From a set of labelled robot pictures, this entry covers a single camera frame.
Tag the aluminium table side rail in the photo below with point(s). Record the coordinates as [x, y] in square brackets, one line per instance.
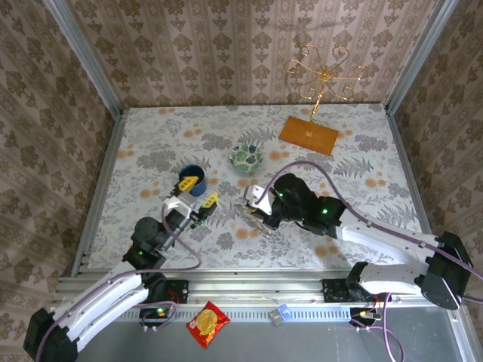
[102, 181]
[409, 169]

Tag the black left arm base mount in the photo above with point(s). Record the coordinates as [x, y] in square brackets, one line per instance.
[181, 290]

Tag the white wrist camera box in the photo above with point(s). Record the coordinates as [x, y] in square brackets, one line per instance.
[258, 196]
[179, 205]

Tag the gold hook stand wooden base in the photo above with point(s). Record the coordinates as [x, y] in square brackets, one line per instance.
[307, 134]

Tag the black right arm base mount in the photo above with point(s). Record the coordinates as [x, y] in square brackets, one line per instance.
[334, 290]

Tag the red snack packet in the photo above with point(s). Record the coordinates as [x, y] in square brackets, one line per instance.
[207, 323]

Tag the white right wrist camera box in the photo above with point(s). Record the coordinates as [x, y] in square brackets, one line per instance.
[258, 196]

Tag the aluminium front mounting rail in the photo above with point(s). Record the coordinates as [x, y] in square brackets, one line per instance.
[256, 286]

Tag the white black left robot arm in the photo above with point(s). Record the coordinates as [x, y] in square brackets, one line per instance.
[105, 298]

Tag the small black controller board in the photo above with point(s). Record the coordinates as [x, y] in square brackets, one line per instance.
[156, 313]
[364, 315]

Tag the small blue silver packet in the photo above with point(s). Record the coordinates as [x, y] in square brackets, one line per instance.
[279, 315]

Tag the green leaf pattern bowl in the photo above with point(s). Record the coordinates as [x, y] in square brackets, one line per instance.
[246, 158]

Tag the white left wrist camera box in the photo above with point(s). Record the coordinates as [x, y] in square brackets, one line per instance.
[179, 205]

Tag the aluminium frame post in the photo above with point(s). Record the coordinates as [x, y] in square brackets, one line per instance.
[419, 56]
[87, 60]

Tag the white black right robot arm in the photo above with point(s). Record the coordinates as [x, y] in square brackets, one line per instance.
[377, 241]

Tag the dark blue enamel mug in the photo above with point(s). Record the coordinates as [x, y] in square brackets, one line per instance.
[190, 170]

